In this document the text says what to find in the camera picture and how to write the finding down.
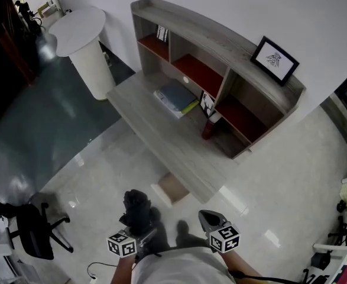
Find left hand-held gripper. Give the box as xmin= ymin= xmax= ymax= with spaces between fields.
xmin=106 ymin=225 xmax=158 ymax=259

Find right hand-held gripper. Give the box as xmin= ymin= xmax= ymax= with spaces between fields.
xmin=198 ymin=209 xmax=241 ymax=253

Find person's left forearm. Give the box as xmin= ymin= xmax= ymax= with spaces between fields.
xmin=110 ymin=256 xmax=137 ymax=284

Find person's right forearm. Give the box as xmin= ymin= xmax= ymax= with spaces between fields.
xmin=219 ymin=249 xmax=268 ymax=284

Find grey wooden desk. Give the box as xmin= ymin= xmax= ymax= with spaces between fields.
xmin=106 ymin=71 xmax=239 ymax=205

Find person's dark trousers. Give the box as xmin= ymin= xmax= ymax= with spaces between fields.
xmin=151 ymin=217 xmax=212 ymax=251

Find person's right dark shoe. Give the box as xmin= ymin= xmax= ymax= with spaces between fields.
xmin=176 ymin=220 xmax=191 ymax=236

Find person's white shirt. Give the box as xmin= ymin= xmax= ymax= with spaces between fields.
xmin=131 ymin=246 xmax=236 ymax=284

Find small black box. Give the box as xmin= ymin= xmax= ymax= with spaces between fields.
xmin=310 ymin=251 xmax=332 ymax=270

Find red bottle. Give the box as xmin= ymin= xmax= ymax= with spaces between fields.
xmin=201 ymin=112 xmax=222 ymax=141

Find yellow-green book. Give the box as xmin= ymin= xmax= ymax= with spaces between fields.
xmin=180 ymin=99 xmax=200 ymax=115

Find white book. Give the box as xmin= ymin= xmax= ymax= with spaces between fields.
xmin=153 ymin=89 xmax=186 ymax=120

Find blue-grey book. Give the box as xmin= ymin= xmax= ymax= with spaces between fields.
xmin=160 ymin=80 xmax=198 ymax=112

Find grey wooden shelf hutch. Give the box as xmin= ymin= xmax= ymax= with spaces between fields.
xmin=130 ymin=0 xmax=307 ymax=159

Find black bicycle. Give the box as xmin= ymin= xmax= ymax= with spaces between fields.
xmin=28 ymin=16 xmax=44 ymax=35

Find cardboard box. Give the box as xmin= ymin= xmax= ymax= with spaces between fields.
xmin=37 ymin=0 xmax=59 ymax=19

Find thin black floor cable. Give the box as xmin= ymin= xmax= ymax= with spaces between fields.
xmin=87 ymin=261 xmax=118 ymax=277

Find small deer picture frame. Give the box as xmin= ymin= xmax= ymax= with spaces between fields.
xmin=199 ymin=89 xmax=215 ymax=120

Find large black picture frame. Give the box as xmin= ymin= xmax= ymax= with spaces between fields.
xmin=249 ymin=35 xmax=300 ymax=87

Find white round pedestal table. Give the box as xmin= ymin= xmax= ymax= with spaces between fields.
xmin=48 ymin=6 xmax=117 ymax=101

